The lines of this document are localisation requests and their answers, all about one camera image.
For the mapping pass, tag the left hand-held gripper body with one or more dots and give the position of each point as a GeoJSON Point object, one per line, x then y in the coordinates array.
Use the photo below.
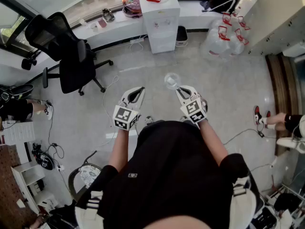
{"type": "Point", "coordinates": [122, 117]}

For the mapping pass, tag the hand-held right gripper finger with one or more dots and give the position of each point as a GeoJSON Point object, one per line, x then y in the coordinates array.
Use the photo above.
{"type": "Point", "coordinates": [181, 98]}
{"type": "Point", "coordinates": [194, 93]}

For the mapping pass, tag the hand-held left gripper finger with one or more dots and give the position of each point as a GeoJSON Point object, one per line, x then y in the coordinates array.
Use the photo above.
{"type": "Point", "coordinates": [125, 95]}
{"type": "Point", "coordinates": [141, 100]}

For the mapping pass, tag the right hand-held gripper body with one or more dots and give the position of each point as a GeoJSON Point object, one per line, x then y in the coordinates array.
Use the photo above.
{"type": "Point", "coordinates": [194, 111]}

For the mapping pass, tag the clear plastic cup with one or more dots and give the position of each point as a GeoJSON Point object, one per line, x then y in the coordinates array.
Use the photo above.
{"type": "Point", "coordinates": [172, 80]}

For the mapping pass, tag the white water dispenser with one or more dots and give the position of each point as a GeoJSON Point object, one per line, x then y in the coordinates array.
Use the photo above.
{"type": "Point", "coordinates": [162, 40]}

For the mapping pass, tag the person's left forearm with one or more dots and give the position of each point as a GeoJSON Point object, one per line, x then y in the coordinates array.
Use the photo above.
{"type": "Point", "coordinates": [119, 149]}

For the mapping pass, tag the person's right forearm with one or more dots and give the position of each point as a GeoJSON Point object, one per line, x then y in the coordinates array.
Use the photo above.
{"type": "Point", "coordinates": [213, 144]}

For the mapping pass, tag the pile of empty water jugs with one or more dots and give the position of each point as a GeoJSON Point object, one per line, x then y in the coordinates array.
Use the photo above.
{"type": "Point", "coordinates": [221, 42]}

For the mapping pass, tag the person's right shoe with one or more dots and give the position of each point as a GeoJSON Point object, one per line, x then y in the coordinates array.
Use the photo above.
{"type": "Point", "coordinates": [183, 119]}

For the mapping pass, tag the person's shoe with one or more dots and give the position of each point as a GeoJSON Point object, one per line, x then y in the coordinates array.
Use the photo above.
{"type": "Point", "coordinates": [149, 120]}
{"type": "Point", "coordinates": [183, 119]}

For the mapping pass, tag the person's left shoe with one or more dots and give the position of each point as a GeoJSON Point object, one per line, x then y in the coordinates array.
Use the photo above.
{"type": "Point", "coordinates": [149, 120]}

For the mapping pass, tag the white power strip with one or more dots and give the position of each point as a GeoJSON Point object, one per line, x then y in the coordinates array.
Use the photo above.
{"type": "Point", "coordinates": [137, 41]}

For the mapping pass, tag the black office chair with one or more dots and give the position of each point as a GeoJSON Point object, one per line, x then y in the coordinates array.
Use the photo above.
{"type": "Point", "coordinates": [74, 73]}

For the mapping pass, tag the person's black shirt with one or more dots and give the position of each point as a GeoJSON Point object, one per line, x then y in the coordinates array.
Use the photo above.
{"type": "Point", "coordinates": [166, 170]}

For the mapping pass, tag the white window ledge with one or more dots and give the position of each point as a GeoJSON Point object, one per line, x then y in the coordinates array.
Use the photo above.
{"type": "Point", "coordinates": [114, 30]}

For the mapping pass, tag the stool with patterned cushion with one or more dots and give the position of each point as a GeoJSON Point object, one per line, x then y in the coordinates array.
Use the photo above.
{"type": "Point", "coordinates": [89, 175]}

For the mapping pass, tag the black power adapter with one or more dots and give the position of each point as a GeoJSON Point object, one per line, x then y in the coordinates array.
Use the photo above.
{"type": "Point", "coordinates": [54, 144]}
{"type": "Point", "coordinates": [261, 134]}

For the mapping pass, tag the small clear glass jar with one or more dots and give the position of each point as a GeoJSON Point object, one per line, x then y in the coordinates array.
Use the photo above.
{"type": "Point", "coordinates": [94, 27]}

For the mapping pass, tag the pink tumbler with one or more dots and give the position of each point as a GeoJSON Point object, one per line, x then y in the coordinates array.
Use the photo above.
{"type": "Point", "coordinates": [102, 23]}

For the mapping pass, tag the dark drinking bottle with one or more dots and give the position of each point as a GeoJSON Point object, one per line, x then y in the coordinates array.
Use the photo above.
{"type": "Point", "coordinates": [108, 15]}

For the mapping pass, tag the black round bag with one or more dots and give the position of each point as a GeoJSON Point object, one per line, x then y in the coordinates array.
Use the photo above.
{"type": "Point", "coordinates": [45, 160]}

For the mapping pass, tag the pink transparent bag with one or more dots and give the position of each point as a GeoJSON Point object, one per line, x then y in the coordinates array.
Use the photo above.
{"type": "Point", "coordinates": [132, 6]}

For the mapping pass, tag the white drawer unit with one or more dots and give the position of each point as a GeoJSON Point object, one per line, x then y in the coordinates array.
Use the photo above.
{"type": "Point", "coordinates": [17, 132]}

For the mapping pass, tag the white cabinet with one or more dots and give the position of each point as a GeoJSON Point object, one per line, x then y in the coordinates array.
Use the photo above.
{"type": "Point", "coordinates": [269, 15]}

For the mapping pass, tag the white shelf unit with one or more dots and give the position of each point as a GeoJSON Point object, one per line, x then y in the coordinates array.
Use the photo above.
{"type": "Point", "coordinates": [26, 175]}

